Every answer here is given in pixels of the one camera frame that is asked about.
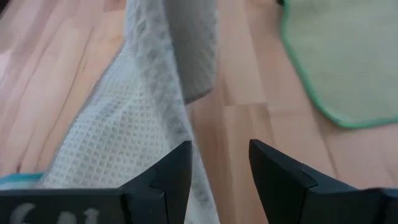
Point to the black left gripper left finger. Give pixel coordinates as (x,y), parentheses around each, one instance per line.
(140,205)

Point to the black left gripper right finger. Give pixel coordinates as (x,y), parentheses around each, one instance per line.
(286,193)

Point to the grey waffle microfiber towel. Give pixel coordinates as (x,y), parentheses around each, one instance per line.
(124,124)

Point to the light blue microfiber towel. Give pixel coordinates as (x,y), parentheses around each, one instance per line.
(18,182)

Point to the green microfiber towel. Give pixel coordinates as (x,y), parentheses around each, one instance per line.
(348,62)

